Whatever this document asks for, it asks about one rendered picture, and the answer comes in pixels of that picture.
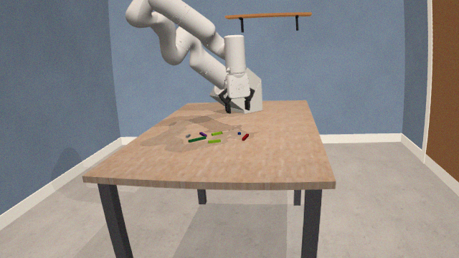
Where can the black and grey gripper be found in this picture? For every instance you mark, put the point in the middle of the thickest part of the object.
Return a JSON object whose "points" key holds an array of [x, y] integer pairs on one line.
{"points": [[237, 86]]}

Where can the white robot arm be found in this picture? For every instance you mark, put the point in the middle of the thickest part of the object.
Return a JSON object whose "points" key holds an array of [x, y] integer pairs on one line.
{"points": [[194, 30]]}

